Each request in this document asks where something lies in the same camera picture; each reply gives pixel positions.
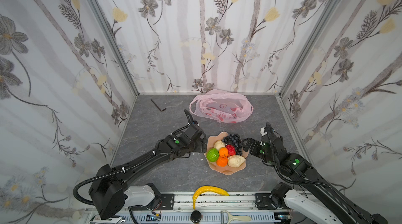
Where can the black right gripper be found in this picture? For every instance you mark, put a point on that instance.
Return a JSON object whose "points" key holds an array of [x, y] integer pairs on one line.
{"points": [[256, 148]]}

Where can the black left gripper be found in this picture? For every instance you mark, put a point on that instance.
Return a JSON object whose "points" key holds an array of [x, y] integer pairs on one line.
{"points": [[199, 141]]}

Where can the green fake fruit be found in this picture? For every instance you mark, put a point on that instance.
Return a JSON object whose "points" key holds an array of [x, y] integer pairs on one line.
{"points": [[213, 155]]}

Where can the beige fake fruit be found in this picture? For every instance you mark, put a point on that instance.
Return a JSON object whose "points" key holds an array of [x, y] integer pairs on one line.
{"points": [[219, 145]]}

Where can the beige fake bread roll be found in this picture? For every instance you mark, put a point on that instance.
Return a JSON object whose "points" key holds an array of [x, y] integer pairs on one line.
{"points": [[236, 161]]}

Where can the dark fake grape bunch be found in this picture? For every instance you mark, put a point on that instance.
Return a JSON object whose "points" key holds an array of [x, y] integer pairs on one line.
{"points": [[234, 139]]}

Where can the red fake apple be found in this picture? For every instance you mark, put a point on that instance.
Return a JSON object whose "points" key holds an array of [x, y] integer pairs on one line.
{"points": [[231, 150]]}

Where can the peach leaf-shaped plate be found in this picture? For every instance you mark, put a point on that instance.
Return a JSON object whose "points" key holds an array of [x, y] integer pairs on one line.
{"points": [[226, 170]]}

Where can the pink plastic bag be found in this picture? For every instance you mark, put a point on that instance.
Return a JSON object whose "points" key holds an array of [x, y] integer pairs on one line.
{"points": [[222, 106]]}

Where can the yellow fake banana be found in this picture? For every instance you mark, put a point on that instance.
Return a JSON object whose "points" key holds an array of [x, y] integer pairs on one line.
{"points": [[207, 189]]}

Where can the orange fake orange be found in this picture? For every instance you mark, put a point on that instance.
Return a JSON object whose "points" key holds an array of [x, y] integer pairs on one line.
{"points": [[223, 152]]}

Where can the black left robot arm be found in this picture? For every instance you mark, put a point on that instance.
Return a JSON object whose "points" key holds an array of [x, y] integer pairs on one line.
{"points": [[109, 190]]}

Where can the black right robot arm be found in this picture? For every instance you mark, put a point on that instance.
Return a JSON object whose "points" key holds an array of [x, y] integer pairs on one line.
{"points": [[302, 188]]}

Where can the black hex key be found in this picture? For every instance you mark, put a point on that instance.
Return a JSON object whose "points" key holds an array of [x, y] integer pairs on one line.
{"points": [[157, 106]]}

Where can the black round knob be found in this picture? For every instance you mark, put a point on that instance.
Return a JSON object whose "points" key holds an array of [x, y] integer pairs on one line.
{"points": [[196, 217]]}

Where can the white utility knife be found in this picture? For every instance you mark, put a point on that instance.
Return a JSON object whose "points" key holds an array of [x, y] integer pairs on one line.
{"points": [[112, 220]]}

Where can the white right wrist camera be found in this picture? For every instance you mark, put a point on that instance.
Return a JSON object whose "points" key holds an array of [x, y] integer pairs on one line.
{"points": [[266, 131]]}

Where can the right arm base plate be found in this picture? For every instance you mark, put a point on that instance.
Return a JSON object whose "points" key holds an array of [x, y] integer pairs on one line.
{"points": [[265, 201]]}

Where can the aluminium mounting rail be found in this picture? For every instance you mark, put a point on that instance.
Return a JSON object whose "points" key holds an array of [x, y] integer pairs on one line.
{"points": [[236, 201]]}

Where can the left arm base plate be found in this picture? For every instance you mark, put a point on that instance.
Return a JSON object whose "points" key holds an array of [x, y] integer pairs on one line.
{"points": [[160, 203]]}

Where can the white slotted cable duct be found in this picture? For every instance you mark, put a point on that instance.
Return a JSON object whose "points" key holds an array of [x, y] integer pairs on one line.
{"points": [[207, 218]]}

